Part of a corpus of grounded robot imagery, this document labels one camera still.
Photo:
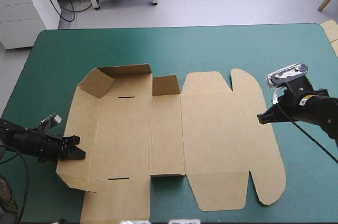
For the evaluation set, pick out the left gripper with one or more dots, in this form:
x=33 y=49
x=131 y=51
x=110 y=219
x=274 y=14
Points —
x=48 y=144

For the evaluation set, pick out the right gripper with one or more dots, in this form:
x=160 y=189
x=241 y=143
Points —
x=290 y=105

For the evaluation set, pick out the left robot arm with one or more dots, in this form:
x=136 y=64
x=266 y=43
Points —
x=16 y=139

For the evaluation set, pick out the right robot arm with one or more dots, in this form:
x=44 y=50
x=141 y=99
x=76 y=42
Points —
x=320 y=110

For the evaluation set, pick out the brown cardboard box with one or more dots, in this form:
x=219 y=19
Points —
x=163 y=134

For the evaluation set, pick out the flat cardboard sheet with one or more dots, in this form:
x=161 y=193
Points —
x=331 y=36

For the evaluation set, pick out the wooden leg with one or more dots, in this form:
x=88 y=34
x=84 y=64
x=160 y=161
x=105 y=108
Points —
x=327 y=0

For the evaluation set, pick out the white drawer cabinet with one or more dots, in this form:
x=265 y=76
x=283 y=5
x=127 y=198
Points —
x=23 y=4

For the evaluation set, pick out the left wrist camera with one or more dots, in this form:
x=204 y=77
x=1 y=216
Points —
x=51 y=120

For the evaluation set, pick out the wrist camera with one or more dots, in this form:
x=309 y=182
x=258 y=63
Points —
x=287 y=74
x=51 y=120

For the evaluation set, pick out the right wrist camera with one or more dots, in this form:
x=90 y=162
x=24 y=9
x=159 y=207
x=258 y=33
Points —
x=287 y=74

